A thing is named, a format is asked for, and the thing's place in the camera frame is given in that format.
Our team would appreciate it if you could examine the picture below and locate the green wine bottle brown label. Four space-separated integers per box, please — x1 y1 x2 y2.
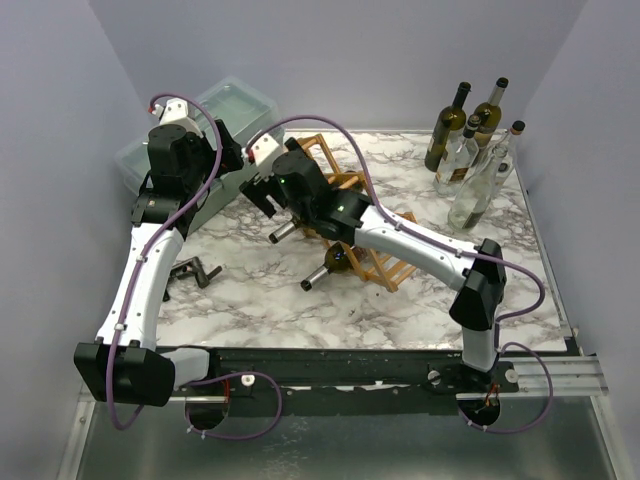
268 172 366 245

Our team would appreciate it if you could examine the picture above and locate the green wine bottle white label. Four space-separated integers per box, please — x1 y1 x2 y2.
300 242 354 291

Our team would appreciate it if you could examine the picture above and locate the clear square liquor bottle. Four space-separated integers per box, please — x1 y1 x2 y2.
433 114 481 197

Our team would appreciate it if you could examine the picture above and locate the dark green wine bottle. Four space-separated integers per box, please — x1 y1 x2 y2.
424 82 471 172

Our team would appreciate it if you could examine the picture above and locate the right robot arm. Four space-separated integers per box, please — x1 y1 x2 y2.
248 136 506 392

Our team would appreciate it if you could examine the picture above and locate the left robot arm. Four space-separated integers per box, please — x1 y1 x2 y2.
74 119 243 407

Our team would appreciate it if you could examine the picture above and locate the wooden wine rack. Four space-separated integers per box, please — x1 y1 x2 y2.
289 134 416 292

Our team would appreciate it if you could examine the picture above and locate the tall clear glass bottle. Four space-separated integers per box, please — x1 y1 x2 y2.
447 148 500 232

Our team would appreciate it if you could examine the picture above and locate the clear bottle black cap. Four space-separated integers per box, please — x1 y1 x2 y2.
492 120 526 198

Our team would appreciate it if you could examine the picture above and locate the green bottle silver capsule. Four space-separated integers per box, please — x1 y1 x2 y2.
474 77 509 150

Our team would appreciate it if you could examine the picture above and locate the translucent green storage box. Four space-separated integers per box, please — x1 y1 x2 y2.
114 75 286 238

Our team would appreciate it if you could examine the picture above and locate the black corkscrew tool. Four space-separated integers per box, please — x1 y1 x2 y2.
162 256 222 302

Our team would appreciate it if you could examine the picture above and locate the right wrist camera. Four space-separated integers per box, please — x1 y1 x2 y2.
247 134 283 166

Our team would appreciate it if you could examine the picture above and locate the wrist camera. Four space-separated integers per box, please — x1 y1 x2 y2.
149 98 202 136
247 134 283 166

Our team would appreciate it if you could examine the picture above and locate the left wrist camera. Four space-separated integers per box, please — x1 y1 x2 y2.
149 98 202 136

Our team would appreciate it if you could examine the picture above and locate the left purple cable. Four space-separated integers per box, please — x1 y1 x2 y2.
104 92 283 441

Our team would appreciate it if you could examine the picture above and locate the purple cable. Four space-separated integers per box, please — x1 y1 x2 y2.
104 92 283 441
244 115 555 434

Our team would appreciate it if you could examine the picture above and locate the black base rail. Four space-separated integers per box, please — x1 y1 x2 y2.
207 347 519 418

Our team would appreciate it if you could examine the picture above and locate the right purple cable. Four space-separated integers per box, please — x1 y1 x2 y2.
244 115 555 434

